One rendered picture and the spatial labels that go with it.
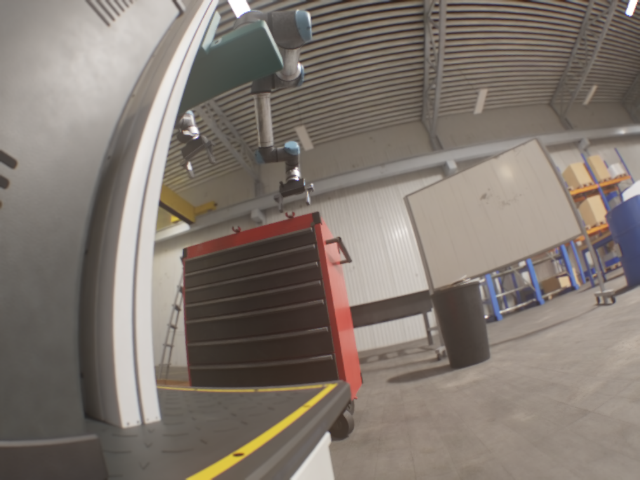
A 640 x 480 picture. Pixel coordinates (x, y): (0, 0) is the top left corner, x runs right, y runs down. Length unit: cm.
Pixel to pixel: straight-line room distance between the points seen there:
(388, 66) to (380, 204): 501
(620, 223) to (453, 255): 211
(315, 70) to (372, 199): 500
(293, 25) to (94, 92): 79
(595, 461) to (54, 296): 79
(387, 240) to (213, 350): 867
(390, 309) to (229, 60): 376
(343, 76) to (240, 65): 913
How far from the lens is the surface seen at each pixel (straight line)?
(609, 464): 69
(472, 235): 313
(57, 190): 19
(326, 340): 103
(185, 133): 129
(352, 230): 977
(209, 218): 1170
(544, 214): 319
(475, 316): 217
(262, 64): 84
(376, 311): 407
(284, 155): 137
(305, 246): 109
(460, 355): 219
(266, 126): 135
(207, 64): 84
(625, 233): 360
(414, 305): 411
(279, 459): 21
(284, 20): 97
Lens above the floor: 40
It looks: 22 degrees up
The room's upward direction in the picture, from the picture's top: 9 degrees counter-clockwise
